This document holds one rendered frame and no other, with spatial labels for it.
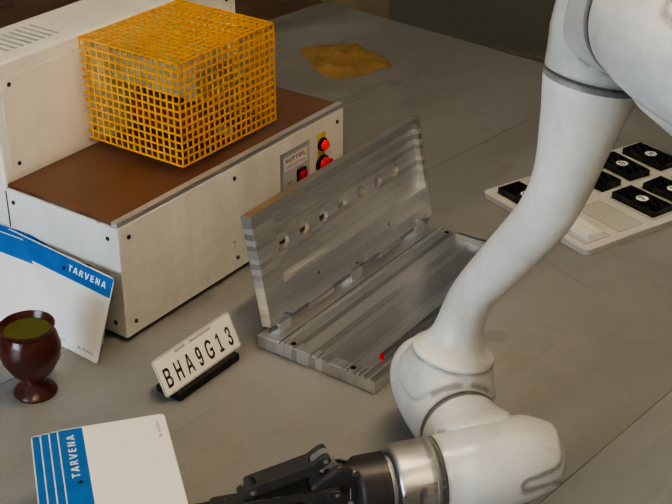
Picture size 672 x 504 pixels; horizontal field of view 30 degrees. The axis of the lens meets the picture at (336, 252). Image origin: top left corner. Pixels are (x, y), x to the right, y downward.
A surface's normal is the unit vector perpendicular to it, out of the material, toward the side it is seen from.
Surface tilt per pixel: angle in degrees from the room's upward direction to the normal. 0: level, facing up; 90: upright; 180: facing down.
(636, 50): 83
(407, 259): 0
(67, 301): 69
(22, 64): 90
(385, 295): 0
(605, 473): 0
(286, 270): 79
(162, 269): 90
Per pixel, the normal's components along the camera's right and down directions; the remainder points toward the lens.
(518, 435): 0.15, -0.69
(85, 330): -0.59, 0.04
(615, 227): 0.00, -0.88
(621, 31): -0.94, -0.07
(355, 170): 0.80, 0.11
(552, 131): -0.75, 0.29
